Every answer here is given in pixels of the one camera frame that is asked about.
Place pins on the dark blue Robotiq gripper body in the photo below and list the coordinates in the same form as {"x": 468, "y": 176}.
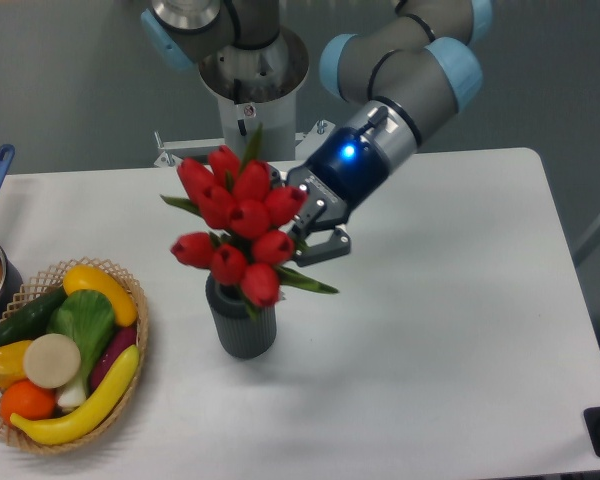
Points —
{"x": 338, "y": 177}

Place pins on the red tulip bouquet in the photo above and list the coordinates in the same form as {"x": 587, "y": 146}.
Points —
{"x": 244, "y": 248}

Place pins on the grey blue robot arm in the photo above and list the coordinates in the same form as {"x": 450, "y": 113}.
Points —
{"x": 408, "y": 79}

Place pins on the dark grey ribbed vase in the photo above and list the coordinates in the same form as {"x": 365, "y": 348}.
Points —
{"x": 240, "y": 335}

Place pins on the purple sweet potato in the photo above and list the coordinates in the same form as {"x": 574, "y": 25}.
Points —
{"x": 122, "y": 339}

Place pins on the yellow squash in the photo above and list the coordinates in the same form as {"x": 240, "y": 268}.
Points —
{"x": 86, "y": 277}

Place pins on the green leafy bok choy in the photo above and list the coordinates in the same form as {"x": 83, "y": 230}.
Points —
{"x": 86, "y": 317}

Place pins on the woven wicker basket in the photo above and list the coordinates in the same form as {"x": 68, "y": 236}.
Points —
{"x": 49, "y": 280}

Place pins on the yellow banana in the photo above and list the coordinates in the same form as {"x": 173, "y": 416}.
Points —
{"x": 92, "y": 412}

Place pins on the dark green cucumber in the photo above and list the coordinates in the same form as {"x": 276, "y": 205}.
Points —
{"x": 31, "y": 320}

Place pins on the beige round radish slice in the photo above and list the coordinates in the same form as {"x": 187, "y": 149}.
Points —
{"x": 51, "y": 361}

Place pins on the yellow bell pepper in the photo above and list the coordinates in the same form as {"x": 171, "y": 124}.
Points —
{"x": 12, "y": 363}

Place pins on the orange fruit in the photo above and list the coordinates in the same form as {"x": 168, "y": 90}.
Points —
{"x": 28, "y": 400}

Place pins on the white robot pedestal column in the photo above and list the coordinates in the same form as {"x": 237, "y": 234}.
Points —
{"x": 257, "y": 89}

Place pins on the white metal base frame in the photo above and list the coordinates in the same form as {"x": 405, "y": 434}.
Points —
{"x": 171, "y": 153}

